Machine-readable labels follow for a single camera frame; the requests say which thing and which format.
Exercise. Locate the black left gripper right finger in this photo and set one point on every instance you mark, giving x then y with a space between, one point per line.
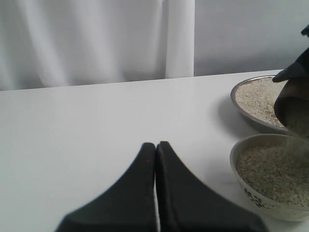
185 204

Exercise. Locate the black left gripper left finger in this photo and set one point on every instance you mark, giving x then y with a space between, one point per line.
127 206

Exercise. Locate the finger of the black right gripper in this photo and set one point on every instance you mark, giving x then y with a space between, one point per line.
298 69

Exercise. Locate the brown wooden cup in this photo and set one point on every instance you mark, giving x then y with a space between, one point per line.
292 107

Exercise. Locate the round steel rice plate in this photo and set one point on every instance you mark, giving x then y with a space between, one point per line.
254 99

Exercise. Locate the white ceramic rice bowl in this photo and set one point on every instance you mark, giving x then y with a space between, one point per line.
273 172

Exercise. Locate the white backdrop curtain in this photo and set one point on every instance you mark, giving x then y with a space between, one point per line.
54 43

